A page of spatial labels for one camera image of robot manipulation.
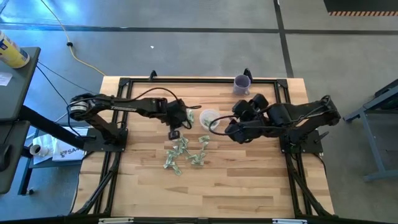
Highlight clear plastic cup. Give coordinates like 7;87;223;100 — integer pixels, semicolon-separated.
198;108;221;131

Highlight lavender mug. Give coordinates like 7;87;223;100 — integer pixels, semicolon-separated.
233;74;252;96

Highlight white printed sheet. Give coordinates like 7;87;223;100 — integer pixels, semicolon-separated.
32;126;91;165

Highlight grey metal table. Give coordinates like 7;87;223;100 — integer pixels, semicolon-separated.
343;79;398;183

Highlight grey side desk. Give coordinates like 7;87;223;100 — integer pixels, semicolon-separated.
0;46;42;123

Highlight black hazard stripe mat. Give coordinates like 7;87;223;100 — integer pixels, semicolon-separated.
323;0;398;17

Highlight yellow wipes canister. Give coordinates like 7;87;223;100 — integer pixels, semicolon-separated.
0;29;31;69

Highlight white paper note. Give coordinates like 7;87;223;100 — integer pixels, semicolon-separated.
0;72;13;87

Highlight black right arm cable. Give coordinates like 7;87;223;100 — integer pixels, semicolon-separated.
208;115;239;137

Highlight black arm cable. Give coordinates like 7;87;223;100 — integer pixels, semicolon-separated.
123;86;203;130
208;115;239;137

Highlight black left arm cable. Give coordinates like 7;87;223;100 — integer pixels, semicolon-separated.
123;86;203;130

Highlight white table bracket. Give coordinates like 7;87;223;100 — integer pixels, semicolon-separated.
272;218;308;224
98;217;135;224

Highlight thin black floor cable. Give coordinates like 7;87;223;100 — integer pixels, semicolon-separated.
35;61;100;108

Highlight yellow power cable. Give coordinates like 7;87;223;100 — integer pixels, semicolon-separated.
39;0;107;77

